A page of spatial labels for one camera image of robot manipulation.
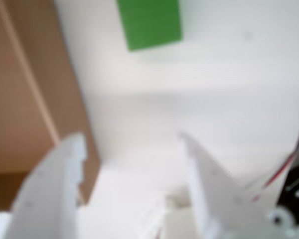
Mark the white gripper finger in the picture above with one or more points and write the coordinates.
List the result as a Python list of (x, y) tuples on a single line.
[(221, 204), (47, 189)]

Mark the green cube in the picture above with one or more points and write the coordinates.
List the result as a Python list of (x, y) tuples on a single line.
[(152, 25)]

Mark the brown cardboard box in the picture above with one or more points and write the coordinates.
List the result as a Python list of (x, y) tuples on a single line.
[(20, 99)]

